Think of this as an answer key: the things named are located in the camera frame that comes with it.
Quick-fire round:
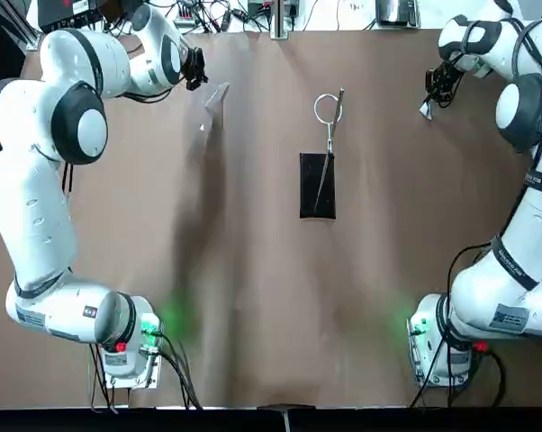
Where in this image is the aluminium post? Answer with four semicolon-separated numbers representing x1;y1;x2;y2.
270;0;293;41

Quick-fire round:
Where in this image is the black base ring stand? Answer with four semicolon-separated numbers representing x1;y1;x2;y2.
298;86;347;222

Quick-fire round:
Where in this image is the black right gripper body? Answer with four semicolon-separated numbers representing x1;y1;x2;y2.
435;60;465;94

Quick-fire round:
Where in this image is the black electronics box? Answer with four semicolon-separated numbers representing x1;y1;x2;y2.
37;0;108;29

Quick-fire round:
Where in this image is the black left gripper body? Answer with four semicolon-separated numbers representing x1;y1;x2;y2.
184;46;208;92

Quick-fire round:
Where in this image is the aluminium frame rail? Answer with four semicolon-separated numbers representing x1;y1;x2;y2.
14;0;41;50

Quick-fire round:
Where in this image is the black cable bundle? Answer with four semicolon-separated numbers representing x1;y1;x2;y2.
410;332;509;409
156;330;204;410

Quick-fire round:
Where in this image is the dark grey device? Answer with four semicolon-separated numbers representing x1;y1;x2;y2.
375;0;421;27

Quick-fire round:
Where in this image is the grey box behind post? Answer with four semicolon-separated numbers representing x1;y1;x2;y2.
247;0;300;15

